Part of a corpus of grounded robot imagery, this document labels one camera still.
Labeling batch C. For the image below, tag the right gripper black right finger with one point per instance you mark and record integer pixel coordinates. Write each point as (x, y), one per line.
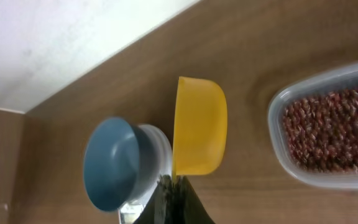
(188, 206)

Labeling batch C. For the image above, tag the clear plastic container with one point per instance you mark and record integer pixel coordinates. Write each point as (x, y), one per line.
(334, 80)

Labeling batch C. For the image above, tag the teal plastic bowl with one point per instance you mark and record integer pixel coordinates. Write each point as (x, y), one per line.
(111, 164)

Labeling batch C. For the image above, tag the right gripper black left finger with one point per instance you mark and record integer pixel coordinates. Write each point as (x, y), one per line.
(159, 208)

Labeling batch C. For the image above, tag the red beans in container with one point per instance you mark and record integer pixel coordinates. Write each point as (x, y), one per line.
(322, 131)

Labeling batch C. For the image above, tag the yellow measuring scoop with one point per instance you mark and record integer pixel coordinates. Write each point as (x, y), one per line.
(200, 127)

